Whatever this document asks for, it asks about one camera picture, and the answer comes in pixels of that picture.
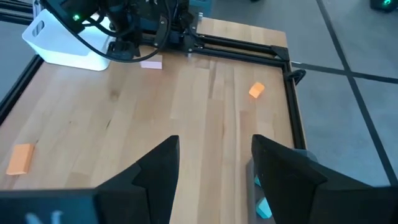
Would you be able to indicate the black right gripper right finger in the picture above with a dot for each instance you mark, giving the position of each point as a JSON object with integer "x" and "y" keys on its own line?
{"x": 298, "y": 199}

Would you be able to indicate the gray plastic bin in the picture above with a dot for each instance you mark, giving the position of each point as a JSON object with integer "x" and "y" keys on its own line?
{"x": 250, "y": 193}

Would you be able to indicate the black device with green light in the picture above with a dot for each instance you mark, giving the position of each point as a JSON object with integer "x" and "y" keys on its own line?
{"x": 384, "y": 4}

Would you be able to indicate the long blue block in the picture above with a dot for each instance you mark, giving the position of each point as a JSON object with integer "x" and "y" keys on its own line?
{"x": 257, "y": 181}

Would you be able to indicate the pink block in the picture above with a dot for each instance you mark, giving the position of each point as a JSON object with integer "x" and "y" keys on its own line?
{"x": 151, "y": 63}

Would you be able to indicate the orange cube block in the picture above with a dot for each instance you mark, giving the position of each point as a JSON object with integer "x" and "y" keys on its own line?
{"x": 256, "y": 90}

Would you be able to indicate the blue cube block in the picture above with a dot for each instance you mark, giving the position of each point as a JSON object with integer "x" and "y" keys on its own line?
{"x": 263, "y": 209}

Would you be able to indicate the black clamp knob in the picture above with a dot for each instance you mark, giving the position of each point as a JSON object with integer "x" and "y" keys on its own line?
{"x": 297, "y": 75}

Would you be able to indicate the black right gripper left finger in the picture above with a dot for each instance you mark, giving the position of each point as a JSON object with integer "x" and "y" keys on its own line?
{"x": 130, "y": 202}

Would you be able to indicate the long orange block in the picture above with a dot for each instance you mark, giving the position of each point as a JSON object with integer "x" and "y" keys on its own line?
{"x": 20, "y": 159}

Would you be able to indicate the white plastic bin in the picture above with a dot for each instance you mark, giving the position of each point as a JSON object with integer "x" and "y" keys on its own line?
{"x": 62, "y": 49}

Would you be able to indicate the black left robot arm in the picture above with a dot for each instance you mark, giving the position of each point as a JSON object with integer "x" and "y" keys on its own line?
{"x": 124, "y": 18}

